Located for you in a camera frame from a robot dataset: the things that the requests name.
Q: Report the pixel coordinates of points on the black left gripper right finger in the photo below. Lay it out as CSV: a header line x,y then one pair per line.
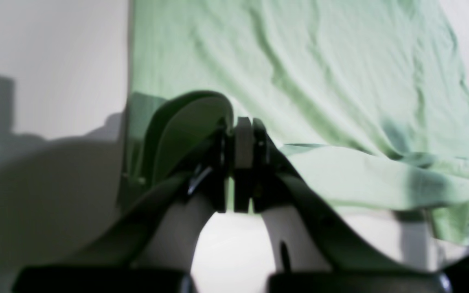
x,y
315,251

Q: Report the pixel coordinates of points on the green T-shirt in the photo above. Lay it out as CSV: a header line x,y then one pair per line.
x,y
367,98

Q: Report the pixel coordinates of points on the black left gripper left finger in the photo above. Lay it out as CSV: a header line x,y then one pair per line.
x,y
151,248

